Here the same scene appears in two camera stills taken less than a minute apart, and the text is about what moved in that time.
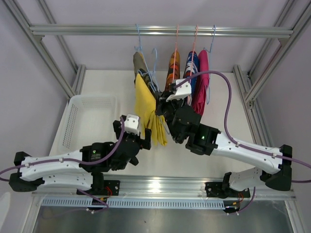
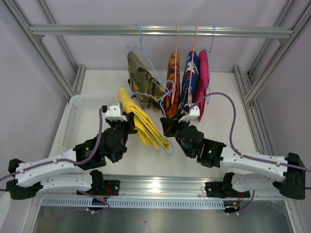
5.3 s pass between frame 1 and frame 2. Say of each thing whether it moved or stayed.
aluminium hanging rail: stayed
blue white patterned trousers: stayed
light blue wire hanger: moved
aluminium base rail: stayed
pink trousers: stayed
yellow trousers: moved
